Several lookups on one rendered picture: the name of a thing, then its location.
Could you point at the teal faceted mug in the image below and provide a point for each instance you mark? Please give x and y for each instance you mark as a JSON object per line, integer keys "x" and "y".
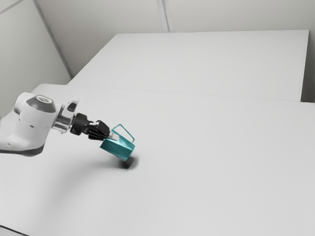
{"x": 118, "y": 147}

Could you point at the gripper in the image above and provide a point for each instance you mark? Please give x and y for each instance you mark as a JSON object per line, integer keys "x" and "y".
{"x": 80, "y": 124}

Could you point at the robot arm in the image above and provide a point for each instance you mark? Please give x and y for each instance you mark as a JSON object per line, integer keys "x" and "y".
{"x": 32, "y": 123}

